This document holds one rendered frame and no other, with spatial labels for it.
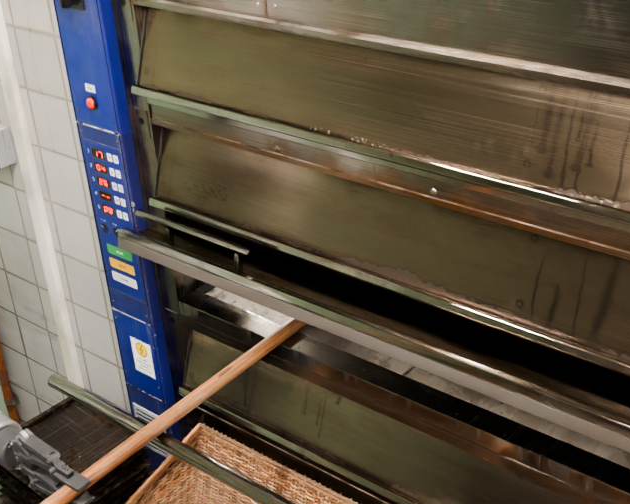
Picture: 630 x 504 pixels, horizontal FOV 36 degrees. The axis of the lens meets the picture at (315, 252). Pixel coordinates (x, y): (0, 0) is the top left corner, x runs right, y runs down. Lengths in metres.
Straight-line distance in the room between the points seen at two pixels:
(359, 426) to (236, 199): 0.56
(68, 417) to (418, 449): 0.99
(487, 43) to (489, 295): 0.44
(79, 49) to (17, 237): 0.78
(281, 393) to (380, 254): 0.56
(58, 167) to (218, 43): 0.71
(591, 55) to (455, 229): 0.42
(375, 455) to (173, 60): 0.93
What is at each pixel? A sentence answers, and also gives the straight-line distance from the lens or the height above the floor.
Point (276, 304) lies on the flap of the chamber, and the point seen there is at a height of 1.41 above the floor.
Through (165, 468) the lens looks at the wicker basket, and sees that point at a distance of 2.46.
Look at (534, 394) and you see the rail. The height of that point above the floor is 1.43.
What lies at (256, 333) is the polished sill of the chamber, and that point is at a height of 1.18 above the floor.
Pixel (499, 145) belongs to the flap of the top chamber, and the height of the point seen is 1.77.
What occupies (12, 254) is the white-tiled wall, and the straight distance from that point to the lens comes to 2.90.
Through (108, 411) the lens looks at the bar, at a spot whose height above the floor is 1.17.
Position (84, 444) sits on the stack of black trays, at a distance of 2.55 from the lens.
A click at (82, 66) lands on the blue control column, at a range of 2.23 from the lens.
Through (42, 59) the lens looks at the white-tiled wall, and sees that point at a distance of 2.40.
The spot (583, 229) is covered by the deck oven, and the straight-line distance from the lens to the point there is 1.59.
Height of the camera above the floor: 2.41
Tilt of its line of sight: 29 degrees down
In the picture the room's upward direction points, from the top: 4 degrees counter-clockwise
